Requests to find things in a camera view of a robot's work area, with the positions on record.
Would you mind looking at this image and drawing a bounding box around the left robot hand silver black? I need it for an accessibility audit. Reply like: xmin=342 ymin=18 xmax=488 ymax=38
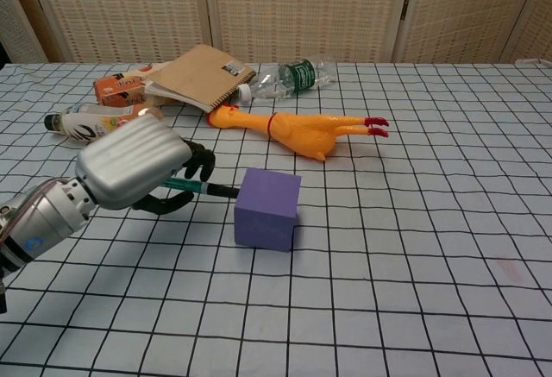
xmin=75 ymin=116 xmax=216 ymax=216

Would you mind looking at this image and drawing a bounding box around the green marker black cap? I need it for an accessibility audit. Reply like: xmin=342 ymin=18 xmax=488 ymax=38
xmin=161 ymin=177 xmax=242 ymax=200

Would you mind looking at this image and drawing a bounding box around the purple foam cube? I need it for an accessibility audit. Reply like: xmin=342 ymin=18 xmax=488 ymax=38
xmin=233 ymin=167 xmax=303 ymax=253

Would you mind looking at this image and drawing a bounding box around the orange juice bottle black cap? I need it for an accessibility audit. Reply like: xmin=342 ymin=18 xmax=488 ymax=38
xmin=43 ymin=104 xmax=165 ymax=143

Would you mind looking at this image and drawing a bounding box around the orange drink carton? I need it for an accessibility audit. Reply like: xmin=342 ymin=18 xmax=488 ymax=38
xmin=93 ymin=60 xmax=174 ymax=108

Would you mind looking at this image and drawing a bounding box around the brown spiral notebook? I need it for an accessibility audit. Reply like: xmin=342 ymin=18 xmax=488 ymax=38
xmin=143 ymin=44 xmax=257 ymax=115

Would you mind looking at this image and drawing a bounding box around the yellow rubber chicken toy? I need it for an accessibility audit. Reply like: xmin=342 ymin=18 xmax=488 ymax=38
xmin=205 ymin=104 xmax=391 ymax=163

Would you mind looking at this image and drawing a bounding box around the clear water bottle green label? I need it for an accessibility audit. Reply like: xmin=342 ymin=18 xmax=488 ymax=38
xmin=237 ymin=54 xmax=339 ymax=104

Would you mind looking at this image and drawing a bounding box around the woven folding screen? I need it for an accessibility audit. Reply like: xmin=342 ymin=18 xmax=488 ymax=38
xmin=0 ymin=0 xmax=552 ymax=66

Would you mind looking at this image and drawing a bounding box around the blue checked tablecloth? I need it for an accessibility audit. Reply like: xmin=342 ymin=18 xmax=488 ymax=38
xmin=0 ymin=60 xmax=552 ymax=377

